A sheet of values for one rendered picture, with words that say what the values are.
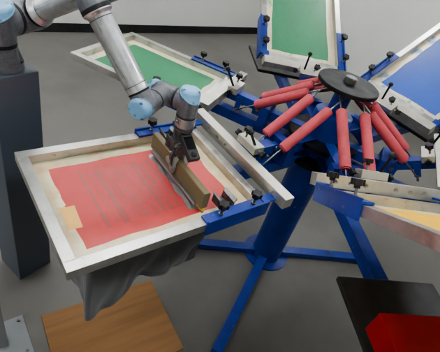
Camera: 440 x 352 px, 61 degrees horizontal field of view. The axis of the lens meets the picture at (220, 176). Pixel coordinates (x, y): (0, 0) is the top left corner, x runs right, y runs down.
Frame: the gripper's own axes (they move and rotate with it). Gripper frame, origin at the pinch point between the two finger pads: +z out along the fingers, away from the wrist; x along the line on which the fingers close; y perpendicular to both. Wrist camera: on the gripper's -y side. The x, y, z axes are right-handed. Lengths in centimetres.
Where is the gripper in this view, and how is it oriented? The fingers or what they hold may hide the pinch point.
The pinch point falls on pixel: (177, 170)
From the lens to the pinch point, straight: 151.6
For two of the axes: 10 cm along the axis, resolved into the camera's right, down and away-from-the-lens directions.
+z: -2.3, 7.7, 6.0
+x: -7.9, 2.1, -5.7
